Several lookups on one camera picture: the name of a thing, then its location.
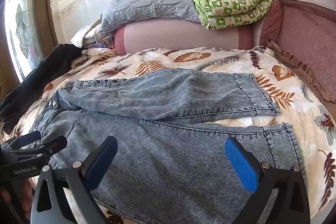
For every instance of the grey-blue denim pants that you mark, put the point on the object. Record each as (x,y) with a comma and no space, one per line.
(168,161)

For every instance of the white pillow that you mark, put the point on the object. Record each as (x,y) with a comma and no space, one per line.
(81,37)

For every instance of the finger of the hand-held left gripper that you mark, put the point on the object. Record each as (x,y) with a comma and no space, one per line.
(52,145)
(29,138)

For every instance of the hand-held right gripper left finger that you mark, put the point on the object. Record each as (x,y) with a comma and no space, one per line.
(102,161)

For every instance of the grey quilted pillow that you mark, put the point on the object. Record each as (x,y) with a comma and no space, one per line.
(152,3)

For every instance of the pink sofa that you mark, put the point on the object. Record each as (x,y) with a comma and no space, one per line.
(183,37)

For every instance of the leaf print fleece blanket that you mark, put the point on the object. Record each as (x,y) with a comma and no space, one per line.
(199,56)

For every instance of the green patterned quilt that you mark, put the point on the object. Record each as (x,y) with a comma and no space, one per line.
(231,11)

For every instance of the black cloth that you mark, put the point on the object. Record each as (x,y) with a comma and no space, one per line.
(34,82)

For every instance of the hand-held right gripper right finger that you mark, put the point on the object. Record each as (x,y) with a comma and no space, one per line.
(241,166)

